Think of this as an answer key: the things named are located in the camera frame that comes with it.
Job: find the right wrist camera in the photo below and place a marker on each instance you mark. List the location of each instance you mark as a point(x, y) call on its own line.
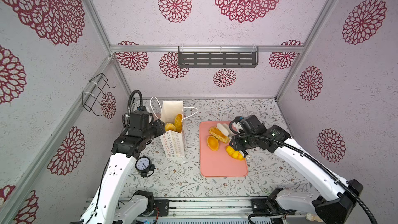
point(249, 125)

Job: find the black alarm clock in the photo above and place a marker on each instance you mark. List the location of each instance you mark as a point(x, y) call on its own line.
point(145, 167)

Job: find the dark grey wall shelf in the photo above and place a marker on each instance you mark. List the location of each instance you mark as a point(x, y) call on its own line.
point(220, 59)

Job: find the round egg tart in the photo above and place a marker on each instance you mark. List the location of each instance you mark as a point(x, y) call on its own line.
point(213, 143)

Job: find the yellow orange swirl bun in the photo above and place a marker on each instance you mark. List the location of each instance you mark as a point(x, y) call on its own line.
point(237, 155)

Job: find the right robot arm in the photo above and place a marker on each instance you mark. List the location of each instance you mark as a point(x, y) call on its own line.
point(336, 196)

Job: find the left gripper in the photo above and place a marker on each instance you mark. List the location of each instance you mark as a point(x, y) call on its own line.
point(159, 128)

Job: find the braided yellow bread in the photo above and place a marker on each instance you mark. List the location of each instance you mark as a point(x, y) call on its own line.
point(216, 133)

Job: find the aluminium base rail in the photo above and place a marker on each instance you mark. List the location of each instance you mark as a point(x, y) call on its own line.
point(200, 210)

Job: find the golden oval bread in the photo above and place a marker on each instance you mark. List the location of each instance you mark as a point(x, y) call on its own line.
point(178, 123)

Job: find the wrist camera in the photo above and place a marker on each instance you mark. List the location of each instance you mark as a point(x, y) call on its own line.
point(138, 120)
point(249, 125)

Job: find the black wire wall rack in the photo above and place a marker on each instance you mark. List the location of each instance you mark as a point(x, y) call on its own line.
point(92, 97)

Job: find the small cream figurine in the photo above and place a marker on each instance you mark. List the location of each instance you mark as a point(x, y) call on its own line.
point(310, 217)

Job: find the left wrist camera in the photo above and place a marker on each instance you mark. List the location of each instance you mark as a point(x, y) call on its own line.
point(138, 120)

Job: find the pink plastic tray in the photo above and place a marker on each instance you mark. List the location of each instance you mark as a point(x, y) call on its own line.
point(218, 163)

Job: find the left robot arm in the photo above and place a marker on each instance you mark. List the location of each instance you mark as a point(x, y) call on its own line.
point(126, 152)

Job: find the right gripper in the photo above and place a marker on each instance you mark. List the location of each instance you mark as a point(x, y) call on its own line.
point(235, 144)

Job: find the white printed paper bag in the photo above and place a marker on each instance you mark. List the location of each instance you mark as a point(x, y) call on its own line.
point(173, 114)

